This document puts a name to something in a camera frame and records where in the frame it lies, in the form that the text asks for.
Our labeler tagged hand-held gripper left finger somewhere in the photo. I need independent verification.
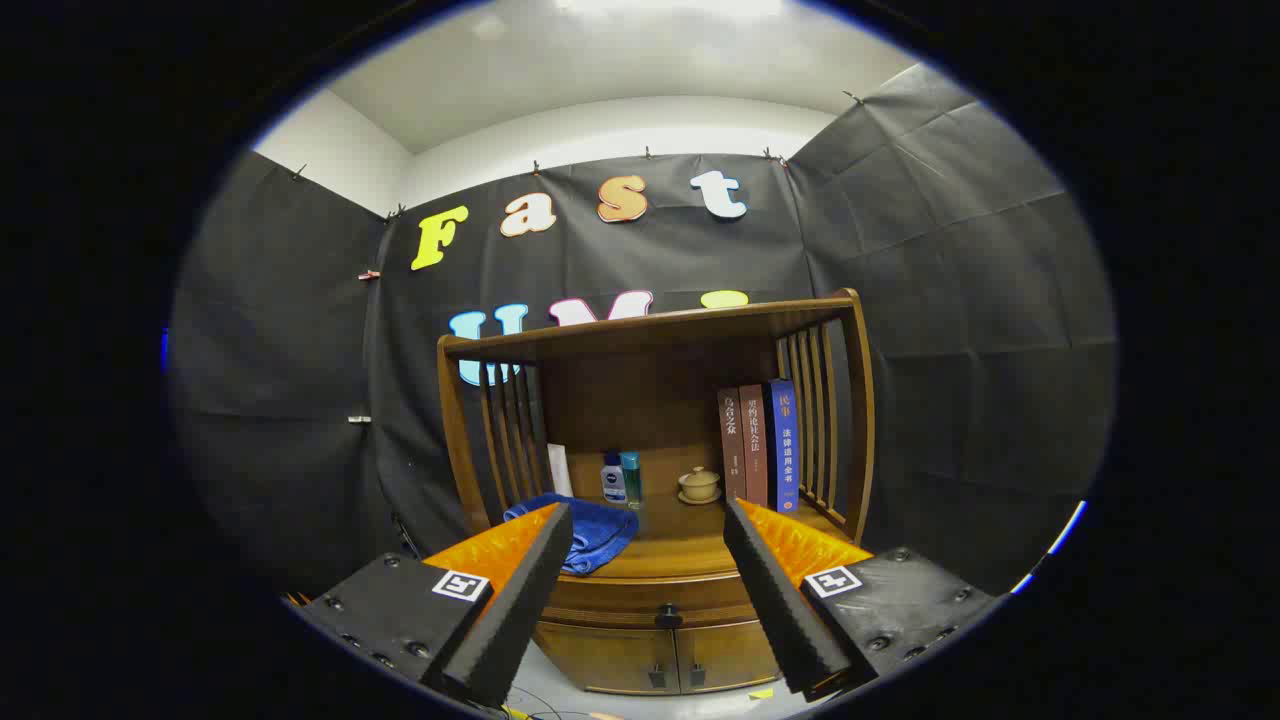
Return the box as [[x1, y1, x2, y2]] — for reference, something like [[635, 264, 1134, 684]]
[[285, 502, 575, 709]]

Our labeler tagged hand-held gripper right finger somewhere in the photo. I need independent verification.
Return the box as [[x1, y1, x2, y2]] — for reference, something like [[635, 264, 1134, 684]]
[[722, 498, 1006, 701]]

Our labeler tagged wooden drawer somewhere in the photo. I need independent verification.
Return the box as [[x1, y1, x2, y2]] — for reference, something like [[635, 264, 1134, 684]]
[[543, 573, 763, 631]]

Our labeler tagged wooden cabinet door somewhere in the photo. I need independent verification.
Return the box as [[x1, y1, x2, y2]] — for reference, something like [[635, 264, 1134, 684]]
[[535, 625, 681, 696], [675, 620, 781, 693]]

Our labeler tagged wooden countertop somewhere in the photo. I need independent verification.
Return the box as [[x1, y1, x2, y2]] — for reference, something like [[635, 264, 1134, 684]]
[[498, 445, 853, 583]]

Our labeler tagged wooden cabinet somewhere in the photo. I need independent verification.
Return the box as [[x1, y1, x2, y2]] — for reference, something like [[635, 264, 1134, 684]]
[[437, 289, 878, 697]]

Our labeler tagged blue folded towel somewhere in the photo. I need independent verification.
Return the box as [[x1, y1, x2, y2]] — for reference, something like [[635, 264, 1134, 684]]
[[503, 492, 639, 576]]

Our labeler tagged blue book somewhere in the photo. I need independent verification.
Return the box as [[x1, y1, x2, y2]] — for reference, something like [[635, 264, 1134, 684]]
[[765, 378, 801, 514]]

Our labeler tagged reddish brown book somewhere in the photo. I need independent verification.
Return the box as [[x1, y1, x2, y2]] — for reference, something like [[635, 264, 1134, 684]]
[[739, 383, 771, 509]]

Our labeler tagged black backdrop cloth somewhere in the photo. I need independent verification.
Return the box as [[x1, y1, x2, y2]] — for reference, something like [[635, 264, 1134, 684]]
[[170, 65, 1118, 601]]

